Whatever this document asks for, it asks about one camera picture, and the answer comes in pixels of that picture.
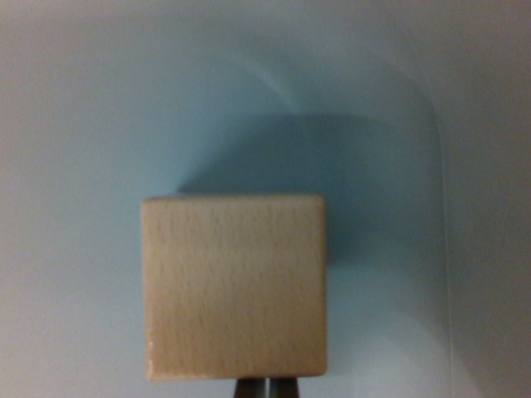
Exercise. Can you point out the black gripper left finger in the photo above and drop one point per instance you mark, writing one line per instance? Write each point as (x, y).
(249, 389)

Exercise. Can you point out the light wooden cube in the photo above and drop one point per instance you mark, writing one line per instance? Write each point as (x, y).
(234, 288)

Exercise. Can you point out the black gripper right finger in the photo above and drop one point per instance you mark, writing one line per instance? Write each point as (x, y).
(285, 388)

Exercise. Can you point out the translucent plastic bin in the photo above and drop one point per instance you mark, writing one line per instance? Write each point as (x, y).
(83, 145)

